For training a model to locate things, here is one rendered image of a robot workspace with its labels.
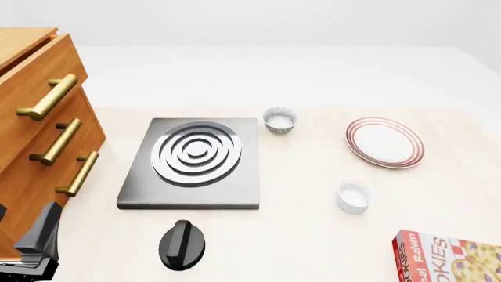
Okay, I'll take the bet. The round black stove knob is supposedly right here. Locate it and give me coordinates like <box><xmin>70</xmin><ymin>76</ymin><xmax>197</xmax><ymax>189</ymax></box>
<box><xmin>157</xmin><ymin>219</ymin><xmax>207</xmax><ymax>272</ymax></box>

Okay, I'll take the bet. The patterned black-and-white bowl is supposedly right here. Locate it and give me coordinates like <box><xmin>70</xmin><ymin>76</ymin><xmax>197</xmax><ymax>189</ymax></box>
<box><xmin>262</xmin><ymin>106</ymin><xmax>299</xmax><ymax>136</ymax></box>

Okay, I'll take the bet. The small wooden cabinet drawer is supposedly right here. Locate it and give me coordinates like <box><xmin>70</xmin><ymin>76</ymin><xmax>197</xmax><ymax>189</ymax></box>
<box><xmin>0</xmin><ymin>107</ymin><xmax>107</xmax><ymax>260</ymax></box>

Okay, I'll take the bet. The long brass drawer handle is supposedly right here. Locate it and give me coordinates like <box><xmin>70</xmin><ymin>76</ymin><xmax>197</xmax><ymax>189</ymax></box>
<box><xmin>15</xmin><ymin>73</ymin><xmax>79</xmax><ymax>122</ymax></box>

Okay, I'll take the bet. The red printed cookies box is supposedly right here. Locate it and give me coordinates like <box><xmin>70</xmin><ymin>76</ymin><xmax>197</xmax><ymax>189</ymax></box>
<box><xmin>391</xmin><ymin>228</ymin><xmax>501</xmax><ymax>282</ymax></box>

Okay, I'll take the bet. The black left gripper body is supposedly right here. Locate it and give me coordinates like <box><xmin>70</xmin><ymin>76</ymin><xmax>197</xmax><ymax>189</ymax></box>
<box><xmin>0</xmin><ymin>251</ymin><xmax>60</xmax><ymax>282</ymax></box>

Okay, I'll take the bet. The plain white ramekin bowl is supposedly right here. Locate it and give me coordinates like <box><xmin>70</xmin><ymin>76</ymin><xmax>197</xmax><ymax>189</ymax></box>
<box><xmin>335</xmin><ymin>179</ymin><xmax>373</xmax><ymax>216</ymax></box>

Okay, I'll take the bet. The white plate with red rings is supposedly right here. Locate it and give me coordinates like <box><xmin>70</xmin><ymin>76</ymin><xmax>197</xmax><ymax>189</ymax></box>
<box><xmin>344</xmin><ymin>116</ymin><xmax>426</xmax><ymax>170</ymax></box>

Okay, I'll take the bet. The large wooden cabinet drawer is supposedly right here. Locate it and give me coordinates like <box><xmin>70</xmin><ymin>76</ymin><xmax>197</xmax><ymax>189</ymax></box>
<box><xmin>0</xmin><ymin>33</ymin><xmax>89</xmax><ymax>175</ymax></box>

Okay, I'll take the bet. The flat black stove plate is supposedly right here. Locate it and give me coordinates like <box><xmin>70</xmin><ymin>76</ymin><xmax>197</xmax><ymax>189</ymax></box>
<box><xmin>116</xmin><ymin>117</ymin><xmax>261</xmax><ymax>212</ymax></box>

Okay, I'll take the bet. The wooden cabinet with drawers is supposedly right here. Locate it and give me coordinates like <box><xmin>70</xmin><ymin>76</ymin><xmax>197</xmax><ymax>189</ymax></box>
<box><xmin>0</xmin><ymin>27</ymin><xmax>107</xmax><ymax>260</ymax></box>

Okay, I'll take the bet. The middle-sized wooden cabinet drawer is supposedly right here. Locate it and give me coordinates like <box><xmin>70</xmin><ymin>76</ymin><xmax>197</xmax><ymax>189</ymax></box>
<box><xmin>0</xmin><ymin>85</ymin><xmax>96</xmax><ymax>233</ymax></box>

